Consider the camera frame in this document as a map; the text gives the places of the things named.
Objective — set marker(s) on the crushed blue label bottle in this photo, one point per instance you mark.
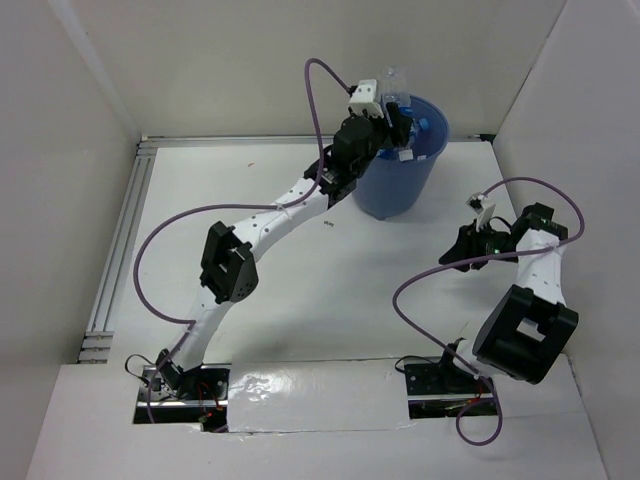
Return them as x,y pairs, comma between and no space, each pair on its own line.
394,89

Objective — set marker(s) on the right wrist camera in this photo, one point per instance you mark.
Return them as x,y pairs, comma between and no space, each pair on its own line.
484,209

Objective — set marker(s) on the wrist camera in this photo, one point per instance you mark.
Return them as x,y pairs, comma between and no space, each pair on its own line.
364,99
484,209

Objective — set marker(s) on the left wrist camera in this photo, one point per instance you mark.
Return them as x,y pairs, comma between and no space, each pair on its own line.
364,99

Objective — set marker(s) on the blue label water bottle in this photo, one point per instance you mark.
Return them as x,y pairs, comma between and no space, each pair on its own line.
421,128

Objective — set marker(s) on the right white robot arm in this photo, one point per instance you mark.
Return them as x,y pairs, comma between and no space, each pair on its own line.
530,326

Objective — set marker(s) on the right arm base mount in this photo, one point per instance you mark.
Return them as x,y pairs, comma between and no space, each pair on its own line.
441,390

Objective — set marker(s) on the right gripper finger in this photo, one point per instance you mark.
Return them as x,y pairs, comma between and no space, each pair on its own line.
468,264
461,249

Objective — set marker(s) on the blue plastic bin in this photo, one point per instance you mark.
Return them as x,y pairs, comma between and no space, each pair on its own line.
389,187

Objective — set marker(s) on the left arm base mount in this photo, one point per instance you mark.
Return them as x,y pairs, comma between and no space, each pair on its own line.
202,400

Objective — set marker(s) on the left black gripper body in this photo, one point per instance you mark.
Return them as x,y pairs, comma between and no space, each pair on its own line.
377,125

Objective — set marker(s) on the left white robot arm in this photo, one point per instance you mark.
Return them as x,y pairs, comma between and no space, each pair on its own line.
231,253

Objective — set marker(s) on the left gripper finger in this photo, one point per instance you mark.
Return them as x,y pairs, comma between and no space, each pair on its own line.
383,142
400,125

